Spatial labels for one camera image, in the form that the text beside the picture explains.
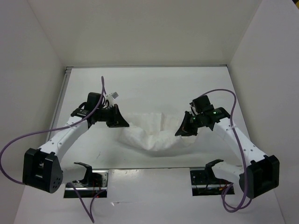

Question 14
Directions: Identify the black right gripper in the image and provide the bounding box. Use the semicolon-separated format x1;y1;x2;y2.
175;111;204;137

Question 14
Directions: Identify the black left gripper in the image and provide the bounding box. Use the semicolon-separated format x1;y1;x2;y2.
96;104;129;128

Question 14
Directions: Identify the white pleated skirt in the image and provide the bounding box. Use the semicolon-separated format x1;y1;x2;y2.
117;113;197;152

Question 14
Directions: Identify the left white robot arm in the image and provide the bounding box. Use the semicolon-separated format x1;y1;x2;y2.
22;92;129;193

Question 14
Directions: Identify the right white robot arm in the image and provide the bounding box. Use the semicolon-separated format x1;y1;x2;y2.
175;95;280;199

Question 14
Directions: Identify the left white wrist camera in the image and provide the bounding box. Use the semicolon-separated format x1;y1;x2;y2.
105;92;119;107

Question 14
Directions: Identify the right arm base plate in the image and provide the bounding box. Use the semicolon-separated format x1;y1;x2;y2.
190;168;231;196

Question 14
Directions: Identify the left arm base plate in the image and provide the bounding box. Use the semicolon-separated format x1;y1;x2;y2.
71;169;109;199

